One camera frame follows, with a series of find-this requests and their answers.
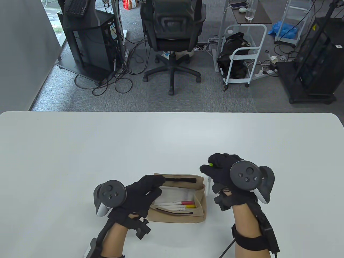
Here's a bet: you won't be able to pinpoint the black bag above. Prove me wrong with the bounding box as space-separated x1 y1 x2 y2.
217 33 254 80

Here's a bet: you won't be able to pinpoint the black office chair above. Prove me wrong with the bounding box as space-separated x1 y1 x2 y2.
140 0 207 96

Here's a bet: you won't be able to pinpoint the person's left hand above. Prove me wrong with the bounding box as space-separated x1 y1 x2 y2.
107 175 166 223

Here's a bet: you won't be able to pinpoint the black right wrist box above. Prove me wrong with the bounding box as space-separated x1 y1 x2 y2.
258 212 280 253

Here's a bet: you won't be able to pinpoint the clear water bottle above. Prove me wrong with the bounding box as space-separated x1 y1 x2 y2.
245 0 258 21

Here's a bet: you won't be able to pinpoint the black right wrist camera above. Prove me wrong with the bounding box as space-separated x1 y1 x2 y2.
214 189 233 211

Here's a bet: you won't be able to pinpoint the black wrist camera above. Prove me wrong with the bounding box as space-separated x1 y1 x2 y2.
214 189 233 211
126 215 151 240

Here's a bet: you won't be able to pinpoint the blue plastic bag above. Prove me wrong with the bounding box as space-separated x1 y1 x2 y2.
267 21 299 39

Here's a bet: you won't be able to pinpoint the brown side table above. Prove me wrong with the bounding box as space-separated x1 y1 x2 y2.
228 0 273 26

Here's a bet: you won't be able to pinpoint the red-capped white twist pen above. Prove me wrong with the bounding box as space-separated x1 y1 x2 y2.
156 200 194 207

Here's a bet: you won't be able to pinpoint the black wrist box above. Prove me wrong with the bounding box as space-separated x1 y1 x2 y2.
84 238 101 258
258 212 280 253

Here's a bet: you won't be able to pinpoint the person's right hand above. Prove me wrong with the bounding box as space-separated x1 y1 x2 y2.
200 153 258 207

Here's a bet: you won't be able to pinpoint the green-tipped white twist pen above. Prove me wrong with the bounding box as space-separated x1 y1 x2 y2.
206 163 214 196

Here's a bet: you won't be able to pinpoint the black computer cart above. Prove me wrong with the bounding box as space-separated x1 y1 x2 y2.
55 0 121 86

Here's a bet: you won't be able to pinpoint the yellow-capped white twist pen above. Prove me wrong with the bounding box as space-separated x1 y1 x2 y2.
159 204 196 210

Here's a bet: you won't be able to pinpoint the black keyboard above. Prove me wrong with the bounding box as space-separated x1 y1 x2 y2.
64 0 90 18

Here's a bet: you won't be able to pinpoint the white rolling cart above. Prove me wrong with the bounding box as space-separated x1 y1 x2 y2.
215 24 267 89

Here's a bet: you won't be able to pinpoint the black equipment rack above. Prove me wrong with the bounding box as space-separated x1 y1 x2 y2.
277 0 344 105

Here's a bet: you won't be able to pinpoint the black table cable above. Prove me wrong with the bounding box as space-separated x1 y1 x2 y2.
219 239 236 258

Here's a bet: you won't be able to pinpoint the black left wrist box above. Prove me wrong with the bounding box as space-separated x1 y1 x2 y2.
84 238 101 258

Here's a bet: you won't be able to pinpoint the person's left forearm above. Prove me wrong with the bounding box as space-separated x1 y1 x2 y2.
102 222 129 258

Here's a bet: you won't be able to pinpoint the grey metal desk leg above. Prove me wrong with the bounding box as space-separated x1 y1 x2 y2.
112 0 127 71

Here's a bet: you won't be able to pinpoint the black floor cables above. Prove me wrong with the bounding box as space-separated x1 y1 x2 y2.
74 40 151 96

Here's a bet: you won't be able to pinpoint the beige fabric pencil pouch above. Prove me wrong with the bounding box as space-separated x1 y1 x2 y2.
146 173 207 223

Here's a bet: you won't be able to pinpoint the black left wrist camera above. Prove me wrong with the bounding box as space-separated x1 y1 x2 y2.
126 215 151 240

